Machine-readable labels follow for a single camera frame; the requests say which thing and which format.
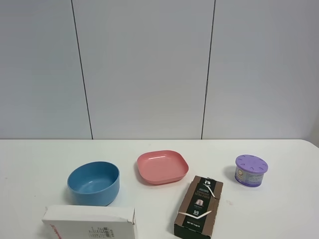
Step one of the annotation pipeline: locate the pink square plate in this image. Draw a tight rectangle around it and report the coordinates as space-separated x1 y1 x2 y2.
137 150 189 185

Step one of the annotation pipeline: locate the blue plastic bowl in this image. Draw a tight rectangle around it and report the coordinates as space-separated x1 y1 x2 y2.
67 161 120 206

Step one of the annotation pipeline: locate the purple lidded air freshener can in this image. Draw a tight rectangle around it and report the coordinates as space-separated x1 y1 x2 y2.
235 154 268 187

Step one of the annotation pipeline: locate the brown espresso capsule box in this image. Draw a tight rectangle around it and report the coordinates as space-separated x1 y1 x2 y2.
173 176 223 239

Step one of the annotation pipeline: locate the white cardboard box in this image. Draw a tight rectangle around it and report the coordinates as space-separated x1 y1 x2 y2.
42 205 138 239

